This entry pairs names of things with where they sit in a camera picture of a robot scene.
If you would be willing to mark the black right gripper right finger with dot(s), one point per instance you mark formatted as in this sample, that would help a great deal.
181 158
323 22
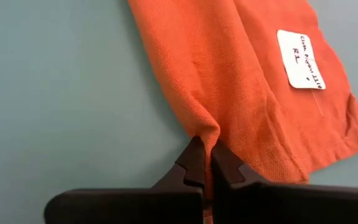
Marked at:
291 205

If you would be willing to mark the white handwritten label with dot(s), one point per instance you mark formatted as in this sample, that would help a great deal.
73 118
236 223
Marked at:
300 59

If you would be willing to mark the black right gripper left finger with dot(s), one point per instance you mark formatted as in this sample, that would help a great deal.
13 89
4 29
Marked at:
129 207

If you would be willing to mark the orange towel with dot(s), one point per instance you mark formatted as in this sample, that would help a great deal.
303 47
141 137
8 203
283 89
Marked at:
228 77

